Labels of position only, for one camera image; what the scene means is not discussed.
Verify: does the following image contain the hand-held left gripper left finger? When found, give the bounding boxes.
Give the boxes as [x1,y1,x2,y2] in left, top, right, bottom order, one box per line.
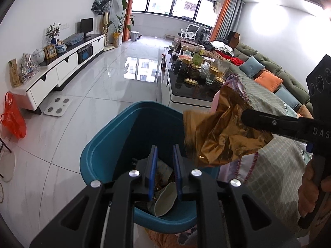
[29,145,159,248]

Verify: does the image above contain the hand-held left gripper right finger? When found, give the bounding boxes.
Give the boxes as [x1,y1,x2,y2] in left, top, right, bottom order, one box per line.
[172,144,302,248]

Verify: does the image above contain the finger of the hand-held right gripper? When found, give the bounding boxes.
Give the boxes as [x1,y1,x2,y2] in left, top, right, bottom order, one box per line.
[241,108,311,143]

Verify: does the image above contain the gold foil wrapper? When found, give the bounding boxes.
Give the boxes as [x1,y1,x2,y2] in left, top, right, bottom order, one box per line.
[182,84,275,168]

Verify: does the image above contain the teal plastic bin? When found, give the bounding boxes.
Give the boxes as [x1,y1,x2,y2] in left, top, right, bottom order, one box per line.
[80,101,221,235]

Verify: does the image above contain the person's right forearm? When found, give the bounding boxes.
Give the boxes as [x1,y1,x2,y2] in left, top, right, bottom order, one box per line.
[310,209,331,248]

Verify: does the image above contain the person's right hand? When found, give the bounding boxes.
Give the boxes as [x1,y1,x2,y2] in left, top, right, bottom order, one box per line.
[297,163,318,218]

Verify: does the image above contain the cream printed paper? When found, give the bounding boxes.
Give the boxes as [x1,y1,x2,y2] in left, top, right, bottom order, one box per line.
[156,159,174,184]

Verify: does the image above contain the crushed white paper bowl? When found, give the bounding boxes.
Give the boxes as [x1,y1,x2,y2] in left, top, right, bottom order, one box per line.
[152,181,179,217]

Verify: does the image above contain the small blue cushion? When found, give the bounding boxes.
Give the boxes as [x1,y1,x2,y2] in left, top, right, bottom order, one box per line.
[274,86,302,111]

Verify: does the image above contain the green sofa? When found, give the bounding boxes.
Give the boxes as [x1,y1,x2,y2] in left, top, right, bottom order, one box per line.
[228,43,314,117]

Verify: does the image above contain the green checked blanket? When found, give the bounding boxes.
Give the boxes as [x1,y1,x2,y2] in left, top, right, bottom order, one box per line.
[211,74,314,238]

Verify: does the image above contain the orange cushion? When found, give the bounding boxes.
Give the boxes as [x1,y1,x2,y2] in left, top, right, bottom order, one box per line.
[254,70,284,92]

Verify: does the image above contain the large blue cushion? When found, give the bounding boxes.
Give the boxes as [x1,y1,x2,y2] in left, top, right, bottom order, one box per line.
[239,56,267,78]

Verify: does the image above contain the red cloth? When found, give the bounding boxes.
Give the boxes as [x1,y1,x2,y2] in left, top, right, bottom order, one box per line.
[216,50,245,65]

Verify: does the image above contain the black glass coffee table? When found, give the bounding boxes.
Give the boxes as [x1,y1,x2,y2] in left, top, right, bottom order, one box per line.
[159,45,232,109]

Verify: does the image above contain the brown wooden box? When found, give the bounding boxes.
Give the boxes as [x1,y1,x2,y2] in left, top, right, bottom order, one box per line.
[228,31,240,47]

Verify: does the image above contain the cluster of glass jars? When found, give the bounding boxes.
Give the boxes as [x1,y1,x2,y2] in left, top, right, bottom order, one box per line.
[171,40,232,86]

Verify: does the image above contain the black clothing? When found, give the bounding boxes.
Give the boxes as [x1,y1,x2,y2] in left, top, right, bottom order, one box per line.
[198,41,215,51]

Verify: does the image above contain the washing machine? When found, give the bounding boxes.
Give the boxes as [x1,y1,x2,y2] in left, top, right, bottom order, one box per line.
[199,28,212,42]

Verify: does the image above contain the grey curtain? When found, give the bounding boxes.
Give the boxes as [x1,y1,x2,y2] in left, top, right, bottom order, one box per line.
[221,0,244,43]

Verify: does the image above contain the white bathroom scale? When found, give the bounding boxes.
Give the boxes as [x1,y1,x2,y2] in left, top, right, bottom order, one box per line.
[44,97,71,117]

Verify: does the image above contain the white office chair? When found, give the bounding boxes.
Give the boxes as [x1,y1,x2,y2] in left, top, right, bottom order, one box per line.
[180,24,199,40]

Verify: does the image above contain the white tv cabinet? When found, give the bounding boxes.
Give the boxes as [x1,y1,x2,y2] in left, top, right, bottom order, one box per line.
[9,33,106,115]

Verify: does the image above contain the tall potted plant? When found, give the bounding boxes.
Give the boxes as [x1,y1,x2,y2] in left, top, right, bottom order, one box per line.
[107,0,135,48]

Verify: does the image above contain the red plastic bag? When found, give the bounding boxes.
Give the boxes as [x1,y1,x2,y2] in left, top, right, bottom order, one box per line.
[0,92,27,139]

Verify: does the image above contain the blue white ceramic pot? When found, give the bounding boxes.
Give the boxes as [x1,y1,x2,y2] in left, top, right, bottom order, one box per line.
[55,40,67,54]

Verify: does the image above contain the folded blue cloth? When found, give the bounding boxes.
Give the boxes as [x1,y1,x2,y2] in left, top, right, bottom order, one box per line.
[63,33,85,45]

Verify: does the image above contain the wide window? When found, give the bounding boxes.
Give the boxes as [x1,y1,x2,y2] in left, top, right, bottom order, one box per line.
[132,0,219,22]

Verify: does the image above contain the black monitor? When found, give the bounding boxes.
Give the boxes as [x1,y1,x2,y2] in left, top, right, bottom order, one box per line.
[80,18,94,38]

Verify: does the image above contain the clear plastic bag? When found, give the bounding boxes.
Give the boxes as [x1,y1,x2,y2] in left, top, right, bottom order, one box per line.
[19,53,39,84]

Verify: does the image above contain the white ceramic jar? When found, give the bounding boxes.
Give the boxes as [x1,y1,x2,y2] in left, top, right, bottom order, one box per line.
[31,49,46,64]

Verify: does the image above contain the long orange curtain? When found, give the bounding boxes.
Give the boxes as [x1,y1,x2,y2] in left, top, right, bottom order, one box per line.
[121,0,139,42]

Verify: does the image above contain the white standing air conditioner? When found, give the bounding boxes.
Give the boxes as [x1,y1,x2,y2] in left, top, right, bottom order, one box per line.
[107,0,131,45]

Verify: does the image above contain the brown paper bag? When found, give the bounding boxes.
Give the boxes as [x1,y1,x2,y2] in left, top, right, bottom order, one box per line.
[9,59,21,88]

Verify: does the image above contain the blue vase with branches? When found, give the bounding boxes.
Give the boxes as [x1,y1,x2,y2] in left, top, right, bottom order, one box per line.
[46,22,61,44]

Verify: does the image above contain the covered standing fan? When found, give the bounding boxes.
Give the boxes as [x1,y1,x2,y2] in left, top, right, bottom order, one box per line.
[92,0,112,51]

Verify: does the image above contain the gold picture frame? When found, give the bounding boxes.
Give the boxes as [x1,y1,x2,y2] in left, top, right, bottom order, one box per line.
[43,44,57,60]

